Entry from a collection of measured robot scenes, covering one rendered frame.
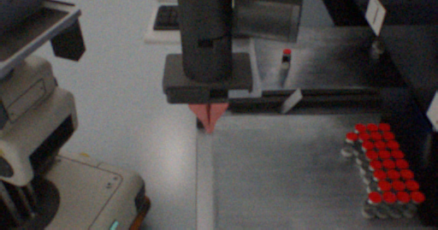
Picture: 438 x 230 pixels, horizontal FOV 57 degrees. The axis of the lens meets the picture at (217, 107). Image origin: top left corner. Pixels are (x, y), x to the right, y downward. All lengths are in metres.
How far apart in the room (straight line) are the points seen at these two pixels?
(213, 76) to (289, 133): 0.41
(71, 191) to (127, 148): 0.55
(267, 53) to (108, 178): 0.80
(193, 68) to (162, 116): 1.74
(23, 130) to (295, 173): 0.62
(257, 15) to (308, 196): 0.41
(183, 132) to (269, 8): 1.72
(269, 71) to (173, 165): 1.05
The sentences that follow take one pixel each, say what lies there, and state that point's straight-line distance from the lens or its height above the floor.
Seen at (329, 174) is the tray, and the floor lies 0.88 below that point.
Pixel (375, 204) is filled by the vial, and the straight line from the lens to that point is 0.70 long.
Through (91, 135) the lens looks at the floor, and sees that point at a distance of 2.15.
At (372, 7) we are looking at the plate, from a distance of 1.00.
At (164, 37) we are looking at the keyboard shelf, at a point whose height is 0.80.
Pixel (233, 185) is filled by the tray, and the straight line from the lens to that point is 0.73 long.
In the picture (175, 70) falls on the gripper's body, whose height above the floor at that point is 1.18.
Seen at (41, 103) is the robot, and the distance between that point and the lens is 1.09.
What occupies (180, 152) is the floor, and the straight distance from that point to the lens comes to 1.98.
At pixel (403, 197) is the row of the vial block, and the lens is 0.72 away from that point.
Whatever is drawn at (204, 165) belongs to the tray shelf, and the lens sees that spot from 0.76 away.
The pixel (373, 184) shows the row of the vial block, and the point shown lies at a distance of 0.74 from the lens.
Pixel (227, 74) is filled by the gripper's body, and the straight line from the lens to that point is 0.46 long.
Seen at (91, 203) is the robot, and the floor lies 0.28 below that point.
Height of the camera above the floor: 1.46
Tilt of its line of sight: 41 degrees down
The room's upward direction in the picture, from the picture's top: straight up
